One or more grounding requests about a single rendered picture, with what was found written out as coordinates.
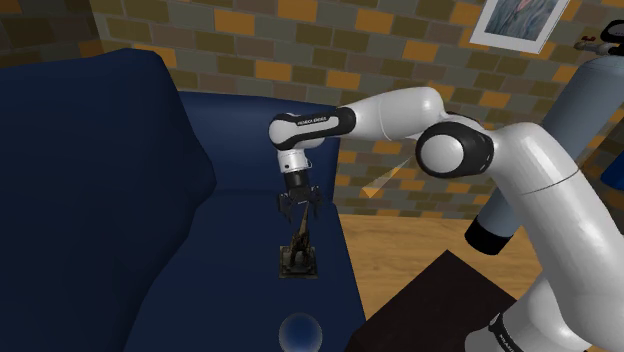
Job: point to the dark tower figure on base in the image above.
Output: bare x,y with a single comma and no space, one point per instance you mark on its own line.
299,253

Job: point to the clear glass ball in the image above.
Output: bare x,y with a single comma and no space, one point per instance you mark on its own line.
300,333

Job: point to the grey gas cylinder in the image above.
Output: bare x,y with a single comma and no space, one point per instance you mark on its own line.
570,131

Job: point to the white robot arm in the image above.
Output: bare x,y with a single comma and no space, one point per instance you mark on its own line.
546,195

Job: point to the dark blue sofa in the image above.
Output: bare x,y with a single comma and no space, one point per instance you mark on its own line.
97,204

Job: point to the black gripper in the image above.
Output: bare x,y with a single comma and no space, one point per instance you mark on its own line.
296,183

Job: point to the white framed wall picture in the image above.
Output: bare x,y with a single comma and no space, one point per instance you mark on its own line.
519,20

